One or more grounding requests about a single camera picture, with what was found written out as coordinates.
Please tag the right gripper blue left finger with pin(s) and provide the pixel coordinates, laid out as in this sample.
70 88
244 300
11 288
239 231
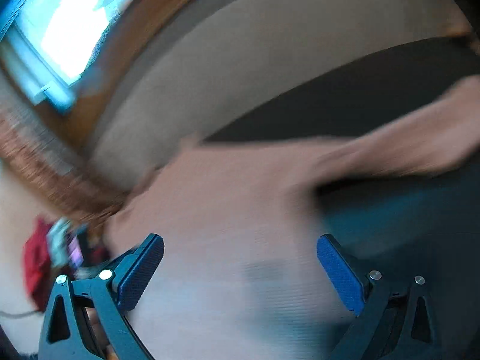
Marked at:
66 331

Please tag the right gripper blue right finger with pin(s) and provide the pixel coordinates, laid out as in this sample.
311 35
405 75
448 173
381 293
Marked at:
393 319

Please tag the pink knitted sweater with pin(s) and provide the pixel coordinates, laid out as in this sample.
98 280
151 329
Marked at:
240 277

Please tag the pile of red clothes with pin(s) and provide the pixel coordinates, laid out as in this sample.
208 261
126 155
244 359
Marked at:
59 248

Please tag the brown patterned curtain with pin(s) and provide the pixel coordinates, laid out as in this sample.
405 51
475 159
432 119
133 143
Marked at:
48 165

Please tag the bright window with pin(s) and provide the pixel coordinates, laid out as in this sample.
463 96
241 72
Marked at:
47 44

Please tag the wooden window frame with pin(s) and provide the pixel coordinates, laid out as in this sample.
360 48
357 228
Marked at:
128 37

